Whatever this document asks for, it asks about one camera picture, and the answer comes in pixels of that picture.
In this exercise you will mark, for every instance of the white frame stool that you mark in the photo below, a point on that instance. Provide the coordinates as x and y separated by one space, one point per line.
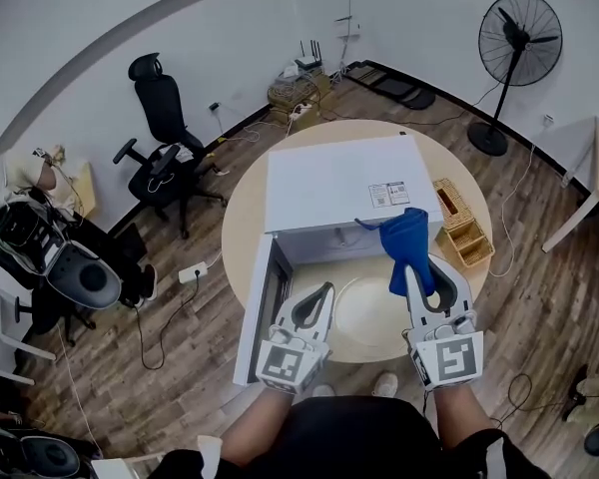
120 467

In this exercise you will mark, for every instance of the grey backpack rig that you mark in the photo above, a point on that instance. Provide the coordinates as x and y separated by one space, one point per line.
45 457
90 277

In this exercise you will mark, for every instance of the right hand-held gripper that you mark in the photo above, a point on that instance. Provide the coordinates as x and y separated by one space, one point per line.
451 357

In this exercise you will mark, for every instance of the person's left white shoe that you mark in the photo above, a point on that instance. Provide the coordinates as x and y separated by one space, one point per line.
323 391

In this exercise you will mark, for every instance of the black office chair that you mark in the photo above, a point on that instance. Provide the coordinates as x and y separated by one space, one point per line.
162 103

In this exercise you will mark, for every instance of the person's right forearm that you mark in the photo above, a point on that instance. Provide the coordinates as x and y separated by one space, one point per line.
461 417

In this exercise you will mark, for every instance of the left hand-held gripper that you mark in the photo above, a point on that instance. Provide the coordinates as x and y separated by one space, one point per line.
282 362

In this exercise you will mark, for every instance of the small wooden desk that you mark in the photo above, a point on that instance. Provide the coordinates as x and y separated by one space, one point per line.
86 187

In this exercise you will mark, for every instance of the person's black shirt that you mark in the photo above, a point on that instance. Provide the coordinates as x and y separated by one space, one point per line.
349 442

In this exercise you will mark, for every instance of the person's left forearm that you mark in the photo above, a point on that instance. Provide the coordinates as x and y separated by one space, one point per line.
254 427

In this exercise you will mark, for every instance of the round beige table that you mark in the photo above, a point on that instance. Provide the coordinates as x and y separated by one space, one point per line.
244 217

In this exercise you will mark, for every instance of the blue cloth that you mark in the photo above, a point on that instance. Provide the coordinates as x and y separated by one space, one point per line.
409 242

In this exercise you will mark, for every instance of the person's right white shoe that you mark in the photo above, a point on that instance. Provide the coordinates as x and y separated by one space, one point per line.
386 383

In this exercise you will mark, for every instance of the white microwave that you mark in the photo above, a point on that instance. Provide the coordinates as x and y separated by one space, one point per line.
329 177

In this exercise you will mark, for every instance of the person's white shoe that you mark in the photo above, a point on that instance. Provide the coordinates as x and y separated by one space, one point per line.
323 391
386 383

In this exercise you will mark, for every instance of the white round plate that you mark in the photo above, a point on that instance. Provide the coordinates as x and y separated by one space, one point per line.
364 312

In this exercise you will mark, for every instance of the wicker basket organizer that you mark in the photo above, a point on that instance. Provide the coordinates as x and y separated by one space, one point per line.
466 237

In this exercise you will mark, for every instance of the white router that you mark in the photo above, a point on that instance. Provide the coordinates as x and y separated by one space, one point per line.
309 60

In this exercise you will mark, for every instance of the black standing fan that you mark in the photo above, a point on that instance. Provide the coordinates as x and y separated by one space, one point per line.
519 38

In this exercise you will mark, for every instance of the black floor mats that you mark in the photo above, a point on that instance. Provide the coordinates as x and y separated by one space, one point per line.
399 90

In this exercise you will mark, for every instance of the black flat panel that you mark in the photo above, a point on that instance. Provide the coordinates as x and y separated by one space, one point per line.
130 242

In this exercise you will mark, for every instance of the white power strip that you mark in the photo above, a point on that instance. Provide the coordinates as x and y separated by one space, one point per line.
193 273

